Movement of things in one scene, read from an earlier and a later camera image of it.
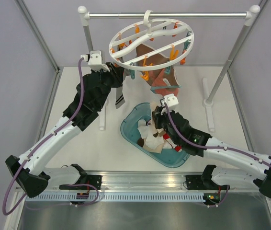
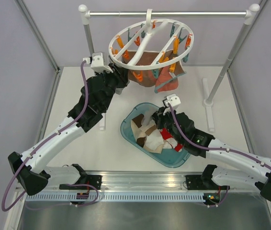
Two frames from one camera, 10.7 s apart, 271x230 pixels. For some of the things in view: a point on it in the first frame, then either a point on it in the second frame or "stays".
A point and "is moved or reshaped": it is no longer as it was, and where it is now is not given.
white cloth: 147,132 is moved or reshaped
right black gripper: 159,116 stays
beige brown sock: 141,142 stays
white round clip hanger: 151,44 stays
